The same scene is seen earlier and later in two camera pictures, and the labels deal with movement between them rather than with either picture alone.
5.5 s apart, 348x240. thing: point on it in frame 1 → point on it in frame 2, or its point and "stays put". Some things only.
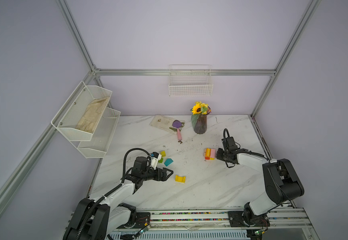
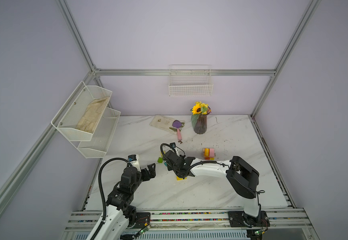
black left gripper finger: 162,175 → 145,174
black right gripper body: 222,154 → 170,168
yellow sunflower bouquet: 198,108 stays put
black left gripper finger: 165,170 → 152,169
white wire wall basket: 190,80 stays put
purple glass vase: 201,125 stays put
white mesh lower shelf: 97,147 stays put
